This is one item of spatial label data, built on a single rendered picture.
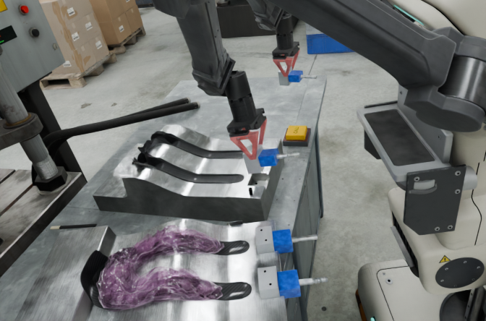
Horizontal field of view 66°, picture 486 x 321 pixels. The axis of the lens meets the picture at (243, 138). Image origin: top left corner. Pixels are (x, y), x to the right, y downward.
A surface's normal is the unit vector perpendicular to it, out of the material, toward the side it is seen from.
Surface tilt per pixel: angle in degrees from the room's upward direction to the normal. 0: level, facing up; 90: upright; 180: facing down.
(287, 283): 0
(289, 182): 0
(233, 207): 90
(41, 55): 90
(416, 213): 90
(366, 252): 0
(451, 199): 90
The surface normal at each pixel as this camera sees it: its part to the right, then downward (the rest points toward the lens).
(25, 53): 0.95, 0.01
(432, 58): 0.35, -0.02
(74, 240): -0.17, -0.83
